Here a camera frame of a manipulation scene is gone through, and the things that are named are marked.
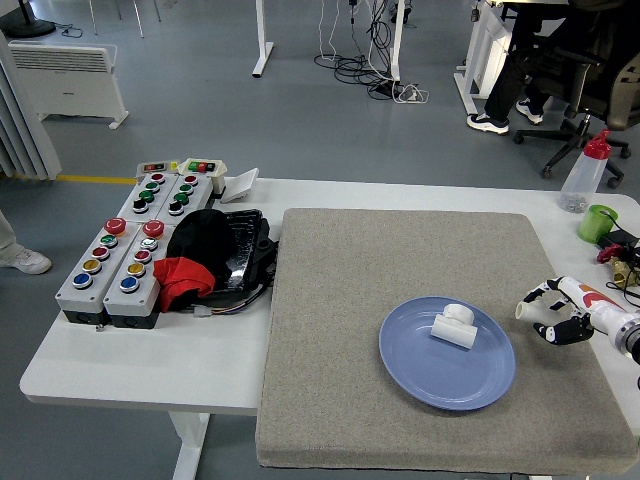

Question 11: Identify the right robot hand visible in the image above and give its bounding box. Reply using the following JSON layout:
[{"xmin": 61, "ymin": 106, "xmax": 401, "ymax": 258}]
[{"xmin": 522, "ymin": 275, "xmax": 640, "ymax": 347}]

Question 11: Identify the white tee pipe metal thread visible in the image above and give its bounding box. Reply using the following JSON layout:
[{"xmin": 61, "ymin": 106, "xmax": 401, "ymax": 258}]
[{"xmin": 515, "ymin": 292, "xmax": 571, "ymax": 326}]

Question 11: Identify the large white tee pipe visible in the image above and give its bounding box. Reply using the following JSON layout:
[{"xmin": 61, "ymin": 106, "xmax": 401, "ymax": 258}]
[{"xmin": 430, "ymin": 302, "xmax": 479, "ymax": 350}]

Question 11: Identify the blue round plate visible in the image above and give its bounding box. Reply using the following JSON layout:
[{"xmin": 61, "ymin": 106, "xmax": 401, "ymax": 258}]
[{"xmin": 378, "ymin": 295, "xmax": 517, "ymax": 413}]

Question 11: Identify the black power adapter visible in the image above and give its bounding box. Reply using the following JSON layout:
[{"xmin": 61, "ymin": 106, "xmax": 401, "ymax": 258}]
[{"xmin": 598, "ymin": 228, "xmax": 640, "ymax": 251}]

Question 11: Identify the green plastic cup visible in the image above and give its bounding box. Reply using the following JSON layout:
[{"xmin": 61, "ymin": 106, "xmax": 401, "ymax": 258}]
[{"xmin": 577, "ymin": 203, "xmax": 620, "ymax": 246}]

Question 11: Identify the clear squeeze bottle red cap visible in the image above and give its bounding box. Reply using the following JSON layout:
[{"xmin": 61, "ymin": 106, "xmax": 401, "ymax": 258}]
[{"xmin": 558, "ymin": 128, "xmax": 612, "ymax": 215}]

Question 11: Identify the black office chair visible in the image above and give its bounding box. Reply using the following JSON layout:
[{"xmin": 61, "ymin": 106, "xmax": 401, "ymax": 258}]
[{"xmin": 513, "ymin": 34, "xmax": 640, "ymax": 190}]

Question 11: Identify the grey-brown table mat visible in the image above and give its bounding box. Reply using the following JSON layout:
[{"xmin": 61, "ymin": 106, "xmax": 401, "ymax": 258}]
[{"xmin": 255, "ymin": 207, "xmax": 639, "ymax": 471}]

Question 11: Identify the person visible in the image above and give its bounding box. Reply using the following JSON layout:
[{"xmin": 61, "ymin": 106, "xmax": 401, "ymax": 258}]
[
  {"xmin": 466, "ymin": 0, "xmax": 640, "ymax": 135},
  {"xmin": 0, "ymin": 209, "xmax": 53, "ymax": 275}
]

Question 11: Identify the white power strip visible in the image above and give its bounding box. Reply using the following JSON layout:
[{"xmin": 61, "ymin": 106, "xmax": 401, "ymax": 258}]
[{"xmin": 397, "ymin": 83, "xmax": 430, "ymax": 105}]

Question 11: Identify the white desk leg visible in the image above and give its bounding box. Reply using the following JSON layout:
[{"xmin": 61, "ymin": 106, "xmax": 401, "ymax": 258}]
[
  {"xmin": 388, "ymin": 0, "xmax": 406, "ymax": 84},
  {"xmin": 251, "ymin": 0, "xmax": 275, "ymax": 78}
]

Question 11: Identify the black foot pedal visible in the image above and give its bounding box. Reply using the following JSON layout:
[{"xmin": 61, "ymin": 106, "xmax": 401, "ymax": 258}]
[{"xmin": 199, "ymin": 208, "xmax": 279, "ymax": 301}]

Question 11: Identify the black cloth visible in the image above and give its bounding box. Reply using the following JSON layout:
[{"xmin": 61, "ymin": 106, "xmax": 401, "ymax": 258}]
[{"xmin": 166, "ymin": 208, "xmax": 236, "ymax": 281}]

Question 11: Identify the red cloth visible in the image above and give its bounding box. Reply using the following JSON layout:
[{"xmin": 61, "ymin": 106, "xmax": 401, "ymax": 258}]
[{"xmin": 152, "ymin": 256, "xmax": 216, "ymax": 311}]

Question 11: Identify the grey four-button control box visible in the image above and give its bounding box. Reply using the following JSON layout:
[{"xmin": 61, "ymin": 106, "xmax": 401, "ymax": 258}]
[
  {"xmin": 149, "ymin": 173, "xmax": 215, "ymax": 221},
  {"xmin": 115, "ymin": 171, "xmax": 180, "ymax": 221}
]

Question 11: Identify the white table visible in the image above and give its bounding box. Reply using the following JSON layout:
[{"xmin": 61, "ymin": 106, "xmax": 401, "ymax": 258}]
[{"xmin": 19, "ymin": 177, "xmax": 640, "ymax": 480}]

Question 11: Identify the grey emergency-stop button box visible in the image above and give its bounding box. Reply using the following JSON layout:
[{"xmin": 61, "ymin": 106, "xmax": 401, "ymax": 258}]
[
  {"xmin": 54, "ymin": 218, "xmax": 141, "ymax": 325},
  {"xmin": 102, "ymin": 219, "xmax": 176, "ymax": 330}
]

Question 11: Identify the white panel heater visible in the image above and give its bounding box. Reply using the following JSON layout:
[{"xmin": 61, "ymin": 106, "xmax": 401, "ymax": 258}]
[{"xmin": 8, "ymin": 39, "xmax": 130, "ymax": 131}]

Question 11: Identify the grey folding partition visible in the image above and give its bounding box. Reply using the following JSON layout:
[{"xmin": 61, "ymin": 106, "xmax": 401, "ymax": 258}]
[{"xmin": 0, "ymin": 29, "xmax": 64, "ymax": 181}]

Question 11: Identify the black fan base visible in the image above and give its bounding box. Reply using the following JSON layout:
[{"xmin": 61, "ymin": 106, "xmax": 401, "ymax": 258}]
[{"xmin": 0, "ymin": 0, "xmax": 57, "ymax": 37}]

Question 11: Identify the brass valve red handle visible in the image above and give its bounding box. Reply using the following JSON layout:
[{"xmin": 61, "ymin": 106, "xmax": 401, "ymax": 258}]
[{"xmin": 595, "ymin": 244, "xmax": 640, "ymax": 287}]

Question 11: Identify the white desk frame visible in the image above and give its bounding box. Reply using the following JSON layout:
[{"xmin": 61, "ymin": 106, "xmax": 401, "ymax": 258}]
[{"xmin": 453, "ymin": 0, "xmax": 516, "ymax": 116}]

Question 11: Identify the black floor cable bundle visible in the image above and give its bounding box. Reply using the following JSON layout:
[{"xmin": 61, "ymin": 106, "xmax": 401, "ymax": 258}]
[{"xmin": 313, "ymin": 0, "xmax": 401, "ymax": 101}]

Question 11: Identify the white wall switch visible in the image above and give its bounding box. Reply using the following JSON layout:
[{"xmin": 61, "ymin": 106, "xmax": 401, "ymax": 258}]
[{"xmin": 219, "ymin": 168, "xmax": 260, "ymax": 204}]

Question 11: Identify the wire bundle with white connector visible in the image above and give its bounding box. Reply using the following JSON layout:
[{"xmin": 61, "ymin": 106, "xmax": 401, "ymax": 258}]
[{"xmin": 192, "ymin": 282, "xmax": 274, "ymax": 319}]

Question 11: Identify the white three-button switch box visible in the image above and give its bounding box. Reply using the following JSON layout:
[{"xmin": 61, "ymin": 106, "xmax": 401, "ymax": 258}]
[{"xmin": 178, "ymin": 158, "xmax": 229, "ymax": 195}]

